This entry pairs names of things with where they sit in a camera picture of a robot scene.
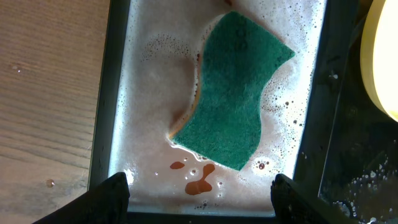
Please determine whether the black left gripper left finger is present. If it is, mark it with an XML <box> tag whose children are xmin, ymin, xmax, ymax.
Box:
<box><xmin>34</xmin><ymin>172</ymin><xmax>130</xmax><ymax>224</ymax></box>

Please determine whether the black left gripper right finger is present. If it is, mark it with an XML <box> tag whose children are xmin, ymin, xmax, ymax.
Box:
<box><xmin>271</xmin><ymin>174</ymin><xmax>359</xmax><ymax>224</ymax></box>

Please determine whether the green yellow sponge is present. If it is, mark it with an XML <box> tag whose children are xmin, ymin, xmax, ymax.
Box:
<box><xmin>169</xmin><ymin>11</ymin><xmax>295</xmax><ymax>170</ymax></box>

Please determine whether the round black tray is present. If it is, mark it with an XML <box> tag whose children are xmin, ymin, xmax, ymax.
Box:
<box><xmin>319</xmin><ymin>20</ymin><xmax>397</xmax><ymax>223</ymax></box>

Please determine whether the rectangular black water tray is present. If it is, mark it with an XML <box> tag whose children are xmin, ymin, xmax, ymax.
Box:
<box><xmin>89</xmin><ymin>1</ymin><xmax>359</xmax><ymax>223</ymax></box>

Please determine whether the yellow plate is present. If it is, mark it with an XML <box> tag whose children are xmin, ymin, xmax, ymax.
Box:
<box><xmin>360</xmin><ymin>0</ymin><xmax>397</xmax><ymax>121</ymax></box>

